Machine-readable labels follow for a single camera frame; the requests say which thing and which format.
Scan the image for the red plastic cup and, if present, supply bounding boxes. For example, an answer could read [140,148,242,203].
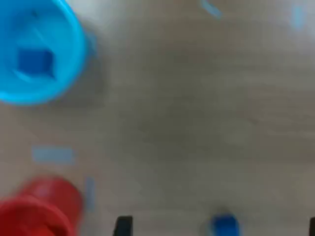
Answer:
[0,176,84,236]

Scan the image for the blue plastic cup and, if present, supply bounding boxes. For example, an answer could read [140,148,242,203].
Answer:
[0,0,87,106]

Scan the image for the blue cube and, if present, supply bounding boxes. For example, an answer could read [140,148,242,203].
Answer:
[17,49,55,79]
[210,213,240,236]

